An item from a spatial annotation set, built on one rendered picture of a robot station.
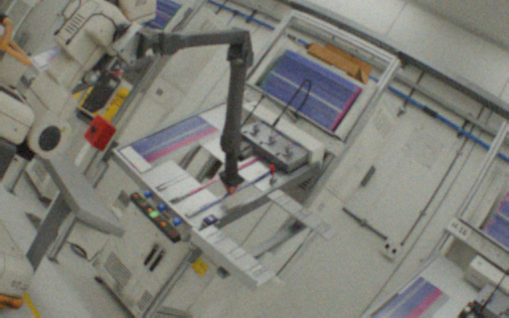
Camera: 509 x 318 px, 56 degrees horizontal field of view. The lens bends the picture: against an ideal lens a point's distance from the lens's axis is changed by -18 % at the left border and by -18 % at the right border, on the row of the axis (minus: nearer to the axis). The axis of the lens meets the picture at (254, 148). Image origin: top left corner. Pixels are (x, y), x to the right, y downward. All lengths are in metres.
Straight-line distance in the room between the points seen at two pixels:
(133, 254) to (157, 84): 1.31
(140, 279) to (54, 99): 1.25
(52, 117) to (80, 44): 0.27
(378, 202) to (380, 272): 0.54
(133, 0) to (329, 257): 2.74
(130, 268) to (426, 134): 2.39
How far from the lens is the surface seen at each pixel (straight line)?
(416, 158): 4.11
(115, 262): 2.97
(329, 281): 4.09
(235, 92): 2.19
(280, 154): 2.58
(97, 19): 1.86
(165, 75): 3.74
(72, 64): 1.92
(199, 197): 2.44
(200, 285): 2.60
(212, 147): 2.72
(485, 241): 2.33
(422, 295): 2.16
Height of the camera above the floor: 1.10
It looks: 1 degrees up
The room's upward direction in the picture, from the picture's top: 35 degrees clockwise
